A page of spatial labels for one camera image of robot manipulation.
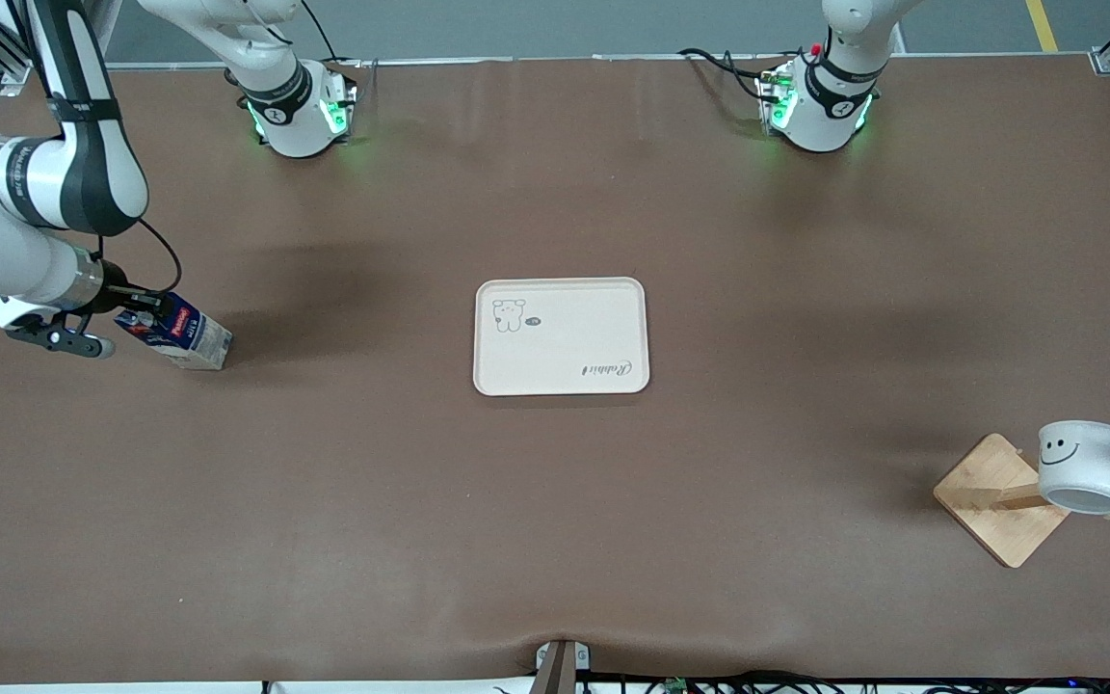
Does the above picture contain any blue milk carton green cap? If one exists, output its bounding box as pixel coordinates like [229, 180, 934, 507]
[114, 293, 234, 372]

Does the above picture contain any white smiley cup black handle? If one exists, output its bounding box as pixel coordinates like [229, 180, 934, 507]
[1036, 418, 1110, 518]

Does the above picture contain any wooden cup rack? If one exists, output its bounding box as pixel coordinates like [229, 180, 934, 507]
[932, 424, 1110, 570]

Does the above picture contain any cream plastic tray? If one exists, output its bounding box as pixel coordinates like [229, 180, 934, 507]
[472, 277, 652, 398]

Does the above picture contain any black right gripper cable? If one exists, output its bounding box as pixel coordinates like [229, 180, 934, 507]
[92, 218, 184, 296]

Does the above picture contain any black right arm base cable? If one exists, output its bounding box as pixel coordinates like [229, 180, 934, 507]
[297, 0, 379, 97]

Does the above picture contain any black arm base cable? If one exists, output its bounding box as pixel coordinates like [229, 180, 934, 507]
[677, 46, 789, 103]
[297, 0, 379, 97]

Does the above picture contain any black left arm base cable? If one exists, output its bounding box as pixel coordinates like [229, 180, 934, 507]
[677, 46, 789, 103]

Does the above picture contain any metal table edge bracket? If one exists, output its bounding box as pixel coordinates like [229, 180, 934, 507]
[533, 638, 593, 694]

